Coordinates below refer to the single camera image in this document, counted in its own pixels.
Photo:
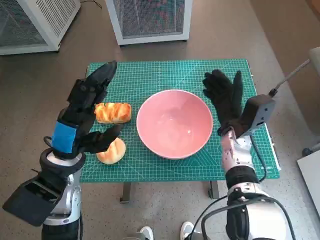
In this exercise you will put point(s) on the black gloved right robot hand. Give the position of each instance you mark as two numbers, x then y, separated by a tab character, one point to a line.
225	100

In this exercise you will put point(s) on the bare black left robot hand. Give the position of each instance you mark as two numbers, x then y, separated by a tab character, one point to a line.
62	136

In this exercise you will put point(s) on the round toy bread bun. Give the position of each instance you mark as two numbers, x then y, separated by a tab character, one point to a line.
113	153

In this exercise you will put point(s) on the pink bowl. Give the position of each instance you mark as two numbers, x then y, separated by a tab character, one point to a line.
175	125

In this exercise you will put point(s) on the long braided toy bread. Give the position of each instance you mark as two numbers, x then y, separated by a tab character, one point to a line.
115	112

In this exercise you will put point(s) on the green cutting mat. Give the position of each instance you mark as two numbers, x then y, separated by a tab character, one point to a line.
162	75

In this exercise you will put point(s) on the black table leg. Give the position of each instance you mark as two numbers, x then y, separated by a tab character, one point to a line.
126	192
213	190

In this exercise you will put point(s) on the narrow white mesh cabinet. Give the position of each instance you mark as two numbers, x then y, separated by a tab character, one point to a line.
150	17

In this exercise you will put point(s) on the white desk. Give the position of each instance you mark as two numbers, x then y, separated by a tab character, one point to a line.
311	175

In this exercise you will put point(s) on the wide white mesh cabinet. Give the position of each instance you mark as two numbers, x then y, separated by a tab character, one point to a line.
50	15

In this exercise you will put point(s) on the white shoe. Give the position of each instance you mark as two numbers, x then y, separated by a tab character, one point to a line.
146	233
187	231

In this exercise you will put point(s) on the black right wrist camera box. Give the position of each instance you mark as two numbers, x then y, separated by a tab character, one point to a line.
260	110

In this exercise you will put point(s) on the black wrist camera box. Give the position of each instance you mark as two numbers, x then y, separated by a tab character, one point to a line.
27	202
260	110

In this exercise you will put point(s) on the white perforated table rail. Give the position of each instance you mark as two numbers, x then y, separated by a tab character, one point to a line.
275	150

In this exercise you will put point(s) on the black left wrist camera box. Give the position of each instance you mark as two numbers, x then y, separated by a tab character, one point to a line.
27	202

